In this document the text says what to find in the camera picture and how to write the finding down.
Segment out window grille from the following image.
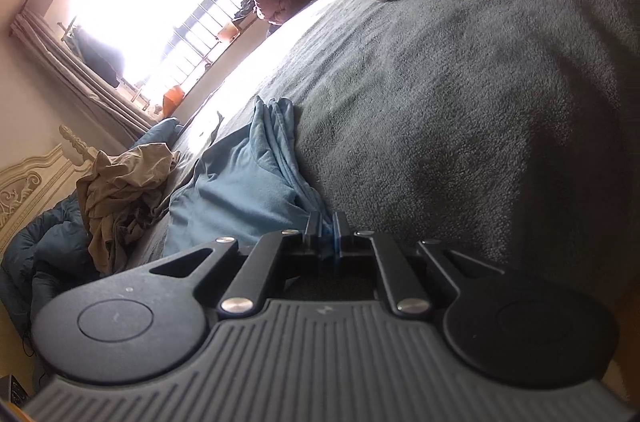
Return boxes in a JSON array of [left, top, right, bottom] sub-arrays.
[[60, 0, 251, 103]]

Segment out dark hanging clothes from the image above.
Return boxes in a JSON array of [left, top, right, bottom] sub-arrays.
[[74, 26, 125, 89]]

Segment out grey fleece bed blanket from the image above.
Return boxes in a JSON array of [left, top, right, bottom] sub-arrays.
[[115, 0, 640, 303]]

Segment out beige crumpled clothes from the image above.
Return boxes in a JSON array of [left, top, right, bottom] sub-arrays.
[[75, 142, 182, 275]]

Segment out cream carved headboard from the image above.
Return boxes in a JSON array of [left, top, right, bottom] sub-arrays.
[[0, 125, 96, 253]]

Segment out beige curtain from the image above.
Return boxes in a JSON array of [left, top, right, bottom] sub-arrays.
[[10, 11, 156, 133]]

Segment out blue t-shirt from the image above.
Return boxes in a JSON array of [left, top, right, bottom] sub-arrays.
[[164, 95, 333, 260]]

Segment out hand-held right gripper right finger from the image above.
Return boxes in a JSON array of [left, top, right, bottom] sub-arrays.
[[332, 212, 507, 322]]

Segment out dark blue duvet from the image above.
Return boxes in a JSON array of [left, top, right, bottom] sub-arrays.
[[0, 117, 183, 338]]

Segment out pink round pot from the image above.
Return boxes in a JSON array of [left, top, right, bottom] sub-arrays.
[[217, 21, 242, 43]]

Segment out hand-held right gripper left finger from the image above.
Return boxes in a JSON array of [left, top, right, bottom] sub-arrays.
[[149, 212, 332, 319]]

